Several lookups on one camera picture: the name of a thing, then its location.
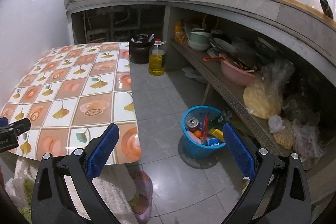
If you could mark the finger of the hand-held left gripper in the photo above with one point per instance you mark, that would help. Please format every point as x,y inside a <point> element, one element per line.
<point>3,121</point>
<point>21,125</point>

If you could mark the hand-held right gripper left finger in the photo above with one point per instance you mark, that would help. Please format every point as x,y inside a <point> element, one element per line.
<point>103,150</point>

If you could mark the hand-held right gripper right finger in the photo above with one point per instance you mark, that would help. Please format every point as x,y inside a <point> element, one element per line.
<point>240,150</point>

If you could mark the blue plastic basket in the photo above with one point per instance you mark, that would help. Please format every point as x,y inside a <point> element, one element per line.
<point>195,148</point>

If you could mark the orange fruit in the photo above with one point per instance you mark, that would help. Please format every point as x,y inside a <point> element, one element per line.
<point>197,134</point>

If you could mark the red cartoon drink can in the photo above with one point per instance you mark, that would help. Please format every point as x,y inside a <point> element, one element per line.
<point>193,123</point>

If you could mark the white fluffy garment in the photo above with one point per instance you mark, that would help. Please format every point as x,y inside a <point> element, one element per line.
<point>113,187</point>

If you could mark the small white plastic bag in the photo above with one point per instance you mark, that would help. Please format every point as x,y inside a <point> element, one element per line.
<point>274,124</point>

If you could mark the beige noodle bag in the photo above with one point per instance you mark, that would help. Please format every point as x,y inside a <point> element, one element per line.
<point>283,134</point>

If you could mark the purple slipper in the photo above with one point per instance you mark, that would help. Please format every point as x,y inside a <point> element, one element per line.
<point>143,187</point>

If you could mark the yellow food bag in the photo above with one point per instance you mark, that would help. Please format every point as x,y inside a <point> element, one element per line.
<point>262,99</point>

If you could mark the table with patterned tablecloth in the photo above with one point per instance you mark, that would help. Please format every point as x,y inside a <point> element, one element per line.
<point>65,87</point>

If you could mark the pinkish plastic bag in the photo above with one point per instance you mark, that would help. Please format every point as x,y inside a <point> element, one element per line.
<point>307,142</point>

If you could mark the pink plastic basin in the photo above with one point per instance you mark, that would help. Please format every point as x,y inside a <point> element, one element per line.
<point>235,75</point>

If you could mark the crumpled clear plastic bag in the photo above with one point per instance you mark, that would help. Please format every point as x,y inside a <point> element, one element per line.
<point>278,73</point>

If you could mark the white floor rag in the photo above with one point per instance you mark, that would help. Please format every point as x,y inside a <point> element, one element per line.
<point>191,73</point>

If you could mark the red spatula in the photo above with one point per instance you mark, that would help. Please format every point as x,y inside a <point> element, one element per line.
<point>212,58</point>

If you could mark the cooking oil bottle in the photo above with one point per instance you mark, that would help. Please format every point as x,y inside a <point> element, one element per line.
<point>156,62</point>

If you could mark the stack of plates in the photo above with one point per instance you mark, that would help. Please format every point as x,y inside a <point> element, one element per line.
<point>220,49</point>

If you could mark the stack of bowls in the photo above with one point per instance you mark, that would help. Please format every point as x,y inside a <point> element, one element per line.
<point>199,41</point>

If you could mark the yellow snack packets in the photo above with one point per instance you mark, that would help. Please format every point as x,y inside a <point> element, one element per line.
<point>179,33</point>

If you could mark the black oval utensil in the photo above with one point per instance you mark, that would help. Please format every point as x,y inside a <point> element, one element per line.
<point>326,7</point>

